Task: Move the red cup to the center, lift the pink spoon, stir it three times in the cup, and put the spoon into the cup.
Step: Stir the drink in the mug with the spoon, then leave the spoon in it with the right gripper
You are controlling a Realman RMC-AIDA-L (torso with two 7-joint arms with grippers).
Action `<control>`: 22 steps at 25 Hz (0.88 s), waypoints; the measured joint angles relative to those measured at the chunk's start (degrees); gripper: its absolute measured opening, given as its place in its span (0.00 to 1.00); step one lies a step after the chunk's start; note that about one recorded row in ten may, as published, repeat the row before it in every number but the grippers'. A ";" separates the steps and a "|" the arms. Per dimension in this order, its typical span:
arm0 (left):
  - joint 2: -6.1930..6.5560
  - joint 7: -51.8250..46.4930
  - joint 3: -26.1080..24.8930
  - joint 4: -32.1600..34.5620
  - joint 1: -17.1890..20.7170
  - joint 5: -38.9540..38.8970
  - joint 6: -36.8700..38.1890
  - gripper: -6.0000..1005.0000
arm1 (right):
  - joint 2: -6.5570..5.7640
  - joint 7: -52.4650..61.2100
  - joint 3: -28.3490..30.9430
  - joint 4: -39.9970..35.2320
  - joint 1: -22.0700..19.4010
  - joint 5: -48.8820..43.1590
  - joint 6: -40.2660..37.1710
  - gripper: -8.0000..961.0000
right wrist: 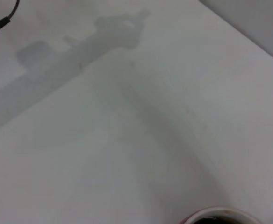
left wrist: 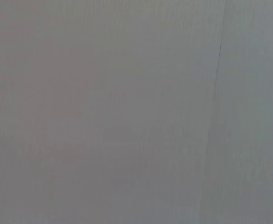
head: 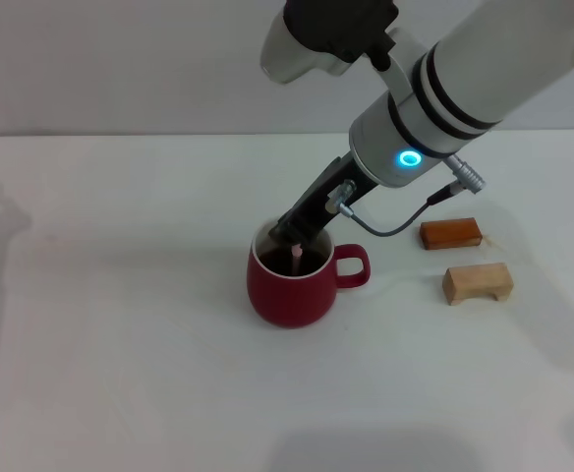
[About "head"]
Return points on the dark coffee liquid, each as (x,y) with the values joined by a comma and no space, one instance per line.
(277,263)

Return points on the light wooden arched block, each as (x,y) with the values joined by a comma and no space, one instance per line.
(474,277)

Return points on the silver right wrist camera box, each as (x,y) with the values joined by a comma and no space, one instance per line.
(316,29)

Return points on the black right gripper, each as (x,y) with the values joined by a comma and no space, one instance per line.
(326,196)

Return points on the dark orange wooden block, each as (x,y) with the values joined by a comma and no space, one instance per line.
(449,233)

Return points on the red ceramic cup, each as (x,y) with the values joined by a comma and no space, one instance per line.
(292,300)

